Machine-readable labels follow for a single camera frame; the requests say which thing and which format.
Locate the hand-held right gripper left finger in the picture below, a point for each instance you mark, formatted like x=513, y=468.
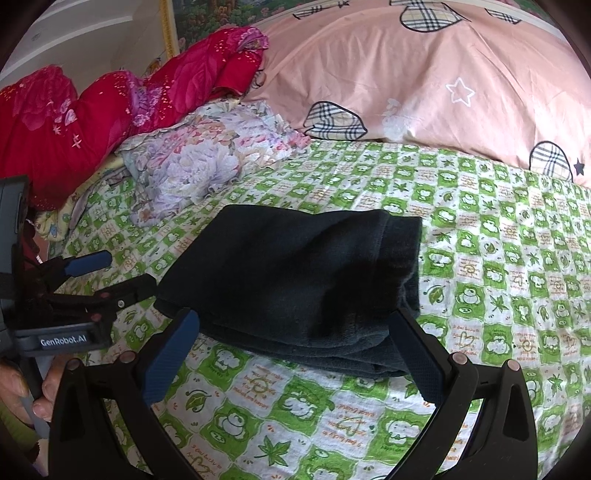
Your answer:
x=170, y=357

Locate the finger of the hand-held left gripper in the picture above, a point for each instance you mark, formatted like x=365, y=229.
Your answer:
x=134, y=288
x=87, y=264

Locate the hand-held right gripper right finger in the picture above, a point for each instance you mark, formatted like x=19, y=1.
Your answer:
x=419, y=357

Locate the black pants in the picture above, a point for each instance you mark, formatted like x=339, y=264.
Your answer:
x=295, y=281

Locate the person's left hand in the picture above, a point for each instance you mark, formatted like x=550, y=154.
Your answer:
x=14, y=383

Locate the yellow printed cloth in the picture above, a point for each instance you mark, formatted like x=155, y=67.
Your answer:
x=60, y=221

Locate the green checkered bed sheet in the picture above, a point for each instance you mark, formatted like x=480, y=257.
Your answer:
x=485, y=277

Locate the pale floral pillow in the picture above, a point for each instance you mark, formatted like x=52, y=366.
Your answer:
x=203, y=157

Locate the red floral quilt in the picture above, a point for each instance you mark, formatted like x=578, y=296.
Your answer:
x=92, y=115

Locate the pink patterned quilt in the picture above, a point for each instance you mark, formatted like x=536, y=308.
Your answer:
x=392, y=74

